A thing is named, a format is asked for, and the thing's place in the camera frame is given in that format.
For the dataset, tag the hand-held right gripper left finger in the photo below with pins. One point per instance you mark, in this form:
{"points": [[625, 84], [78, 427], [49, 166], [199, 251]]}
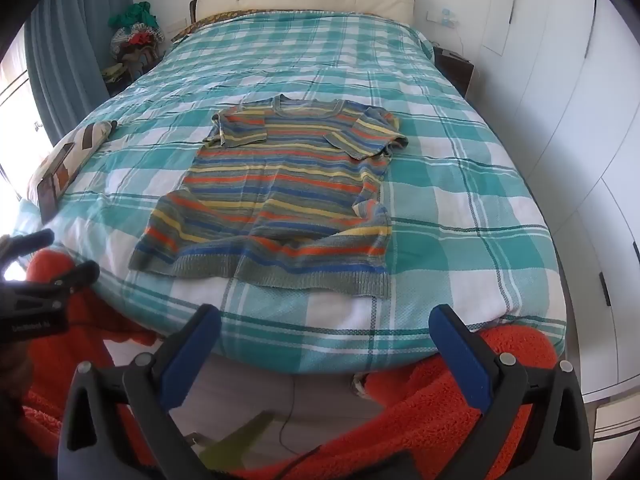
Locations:
{"points": [[187, 360]]}

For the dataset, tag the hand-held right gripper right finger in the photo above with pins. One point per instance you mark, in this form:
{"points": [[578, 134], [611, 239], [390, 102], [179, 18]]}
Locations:
{"points": [[462, 355]]}

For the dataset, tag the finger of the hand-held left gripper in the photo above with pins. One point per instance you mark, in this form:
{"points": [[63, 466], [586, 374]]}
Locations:
{"points": [[35, 240], [75, 275]]}

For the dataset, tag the striped knit sweater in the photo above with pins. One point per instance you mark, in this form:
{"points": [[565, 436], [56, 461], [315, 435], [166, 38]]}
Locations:
{"points": [[280, 185]]}

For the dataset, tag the pile of mixed clothes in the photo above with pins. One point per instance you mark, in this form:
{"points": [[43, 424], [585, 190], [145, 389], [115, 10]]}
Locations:
{"points": [[130, 67]]}

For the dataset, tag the orange fleece garment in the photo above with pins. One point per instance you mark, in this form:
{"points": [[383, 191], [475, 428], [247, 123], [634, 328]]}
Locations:
{"points": [[400, 435]]}

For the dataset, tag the brown patterned cushion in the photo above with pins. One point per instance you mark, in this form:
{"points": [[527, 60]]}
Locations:
{"points": [[80, 142]]}

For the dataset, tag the teal checked blanket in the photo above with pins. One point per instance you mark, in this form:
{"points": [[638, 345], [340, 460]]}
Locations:
{"points": [[450, 210]]}

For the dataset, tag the blue grey curtain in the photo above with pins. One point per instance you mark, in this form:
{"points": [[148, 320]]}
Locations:
{"points": [[65, 60]]}

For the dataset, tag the floral frilled cap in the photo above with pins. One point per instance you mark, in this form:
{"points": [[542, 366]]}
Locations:
{"points": [[135, 37]]}

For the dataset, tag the green cloth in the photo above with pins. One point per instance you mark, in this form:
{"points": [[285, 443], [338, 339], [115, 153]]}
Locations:
{"points": [[135, 15]]}

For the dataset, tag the white wardrobe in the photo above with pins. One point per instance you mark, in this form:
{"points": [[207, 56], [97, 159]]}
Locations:
{"points": [[550, 110]]}

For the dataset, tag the yellow brown patterned sheet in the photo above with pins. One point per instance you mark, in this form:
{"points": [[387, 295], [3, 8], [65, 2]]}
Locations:
{"points": [[210, 20]]}

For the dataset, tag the dark wooden nightstand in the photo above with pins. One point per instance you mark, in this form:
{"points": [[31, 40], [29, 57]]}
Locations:
{"points": [[455, 67]]}

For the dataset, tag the wall socket with charger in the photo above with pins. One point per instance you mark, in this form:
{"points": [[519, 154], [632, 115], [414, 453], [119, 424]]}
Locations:
{"points": [[444, 17]]}

